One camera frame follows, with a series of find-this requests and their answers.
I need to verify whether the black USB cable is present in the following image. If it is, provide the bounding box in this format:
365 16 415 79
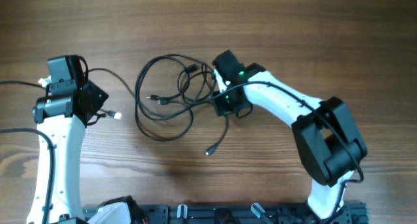
145 53 218 106
134 53 230 157
86 67 196 121

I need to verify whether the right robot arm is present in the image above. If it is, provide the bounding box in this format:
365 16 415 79
212 50 367 223

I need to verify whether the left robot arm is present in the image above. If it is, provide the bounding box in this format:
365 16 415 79
27 55 122 223

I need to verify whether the left camera black cable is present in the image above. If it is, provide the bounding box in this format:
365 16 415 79
0 79 57 224

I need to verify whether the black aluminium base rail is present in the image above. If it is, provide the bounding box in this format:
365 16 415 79
73 201 369 224

